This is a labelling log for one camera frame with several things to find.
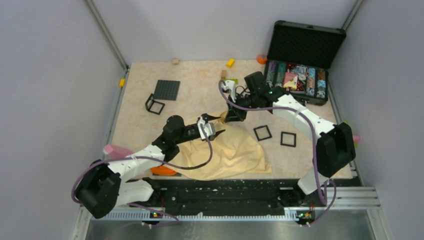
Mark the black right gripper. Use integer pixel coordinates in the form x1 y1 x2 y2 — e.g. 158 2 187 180
225 92 259 123

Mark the cream yellow t-shirt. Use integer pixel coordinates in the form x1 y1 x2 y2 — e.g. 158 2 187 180
167 110 272 181

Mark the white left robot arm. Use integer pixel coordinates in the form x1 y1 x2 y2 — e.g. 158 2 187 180
71 113 222 219

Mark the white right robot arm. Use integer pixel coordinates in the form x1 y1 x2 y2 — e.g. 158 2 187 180
218 71 356 206

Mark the green long lego brick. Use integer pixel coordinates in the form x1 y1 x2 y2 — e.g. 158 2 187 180
225 78 238 85

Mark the yellow lego brick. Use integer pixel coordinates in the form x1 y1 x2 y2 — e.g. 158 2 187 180
226 58 235 68

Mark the dark grey lego baseplate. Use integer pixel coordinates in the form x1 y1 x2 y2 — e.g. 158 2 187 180
153 79 181 101

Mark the orange round object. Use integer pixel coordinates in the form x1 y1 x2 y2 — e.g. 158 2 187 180
256 54 268 65

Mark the black open carrying case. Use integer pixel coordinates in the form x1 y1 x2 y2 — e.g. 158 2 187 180
264 20 347 106

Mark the pink box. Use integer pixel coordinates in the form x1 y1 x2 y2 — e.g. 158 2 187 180
103 143 134 159

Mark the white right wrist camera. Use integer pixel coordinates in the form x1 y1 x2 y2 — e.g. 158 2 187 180
220 80 237 103

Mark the black square frame centre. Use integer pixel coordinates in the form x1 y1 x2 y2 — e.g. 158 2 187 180
253 125 273 142

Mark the black square frame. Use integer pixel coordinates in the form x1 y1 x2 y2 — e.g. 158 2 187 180
280 131 297 148
253 125 273 142

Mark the black cube frame left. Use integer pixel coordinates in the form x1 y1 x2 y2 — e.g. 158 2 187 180
145 93 166 115

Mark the black square frame right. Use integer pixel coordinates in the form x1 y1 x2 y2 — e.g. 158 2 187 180
280 131 297 148

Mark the small yellow block on rail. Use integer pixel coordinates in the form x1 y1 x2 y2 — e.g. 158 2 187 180
119 78 126 88

